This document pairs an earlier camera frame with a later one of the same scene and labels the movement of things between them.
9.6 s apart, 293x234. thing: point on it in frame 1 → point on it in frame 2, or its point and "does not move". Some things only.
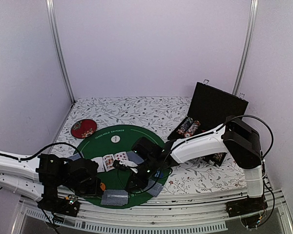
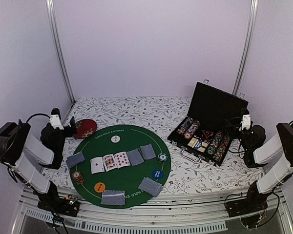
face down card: (134, 157) does not move
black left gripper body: (83, 189) → (60, 145)
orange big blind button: (102, 186) does not move
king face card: (108, 160) does not move
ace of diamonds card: (99, 160) does not move
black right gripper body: (149, 163) → (246, 145)
